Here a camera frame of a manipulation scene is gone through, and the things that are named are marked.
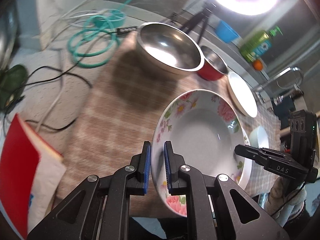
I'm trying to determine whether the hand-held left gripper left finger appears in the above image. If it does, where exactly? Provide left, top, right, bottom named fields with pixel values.
left=26, top=141, right=152, bottom=240

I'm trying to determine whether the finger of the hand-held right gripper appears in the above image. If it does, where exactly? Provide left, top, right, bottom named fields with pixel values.
left=234, top=144, right=270, bottom=167

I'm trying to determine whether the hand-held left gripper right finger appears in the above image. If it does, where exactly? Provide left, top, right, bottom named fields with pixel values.
left=164, top=141, right=290, bottom=240

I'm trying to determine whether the pale blue bowl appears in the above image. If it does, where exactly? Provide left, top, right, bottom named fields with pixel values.
left=249, top=126, right=270, bottom=149

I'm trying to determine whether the floral print plate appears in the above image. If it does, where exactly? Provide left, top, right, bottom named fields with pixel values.
left=151, top=89, right=252, bottom=217

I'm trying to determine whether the white plate with leaf print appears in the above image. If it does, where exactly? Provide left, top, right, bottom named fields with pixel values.
left=227, top=71, right=258, bottom=117

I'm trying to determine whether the person's right hand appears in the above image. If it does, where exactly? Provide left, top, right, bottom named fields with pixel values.
left=265, top=177, right=308, bottom=228

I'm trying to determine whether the dark blue knife block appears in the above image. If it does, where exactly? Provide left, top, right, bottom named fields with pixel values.
left=272, top=96, right=302, bottom=117

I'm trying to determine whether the pink checkered cloth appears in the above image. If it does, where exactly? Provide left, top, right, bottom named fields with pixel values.
left=56, top=31, right=282, bottom=218

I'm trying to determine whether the chrome faucet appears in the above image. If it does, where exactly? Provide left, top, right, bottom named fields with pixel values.
left=252, top=66, right=304, bottom=103

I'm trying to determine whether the red steel bowl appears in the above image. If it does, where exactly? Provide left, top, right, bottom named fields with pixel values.
left=196, top=45, right=229, bottom=81

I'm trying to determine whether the green dish soap bottle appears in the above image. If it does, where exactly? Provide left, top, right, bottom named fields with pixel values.
left=239, top=26, right=282, bottom=63

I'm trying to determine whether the large steel bowl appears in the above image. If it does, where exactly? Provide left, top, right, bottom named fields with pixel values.
left=137, top=22, right=206, bottom=77

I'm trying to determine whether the blue silicone bowl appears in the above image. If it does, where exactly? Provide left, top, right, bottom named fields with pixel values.
left=215, top=20, right=240, bottom=43

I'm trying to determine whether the red and white book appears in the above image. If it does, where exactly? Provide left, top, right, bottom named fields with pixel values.
left=0, top=113, right=67, bottom=239

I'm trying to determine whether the black power strip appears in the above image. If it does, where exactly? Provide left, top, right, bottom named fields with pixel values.
left=117, top=26, right=138, bottom=35

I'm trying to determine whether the black tripod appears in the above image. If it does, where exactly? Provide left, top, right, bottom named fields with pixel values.
left=160, top=2, right=218, bottom=43

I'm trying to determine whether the dark green object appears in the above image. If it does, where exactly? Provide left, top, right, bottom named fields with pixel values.
left=0, top=64, right=28, bottom=110

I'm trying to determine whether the metal pot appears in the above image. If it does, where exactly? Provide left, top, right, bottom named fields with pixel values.
left=0, top=5, right=19, bottom=70

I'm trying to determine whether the white cable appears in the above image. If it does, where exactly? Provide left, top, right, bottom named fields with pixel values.
left=36, top=50, right=65, bottom=133
left=61, top=9, right=110, bottom=28

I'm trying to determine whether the teal coiled hose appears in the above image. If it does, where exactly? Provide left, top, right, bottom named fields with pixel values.
left=67, top=0, right=160, bottom=68

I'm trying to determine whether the black cable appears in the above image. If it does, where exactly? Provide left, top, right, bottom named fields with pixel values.
left=0, top=66, right=92, bottom=133

